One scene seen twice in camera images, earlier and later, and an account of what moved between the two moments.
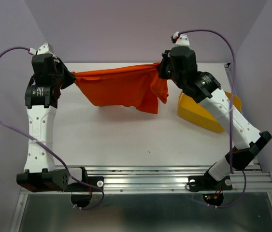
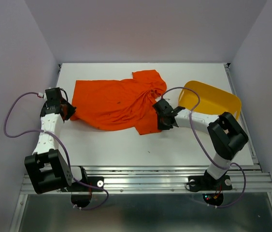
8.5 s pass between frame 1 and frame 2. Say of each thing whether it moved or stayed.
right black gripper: moved
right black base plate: stayed
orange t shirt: moved
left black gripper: moved
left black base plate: stayed
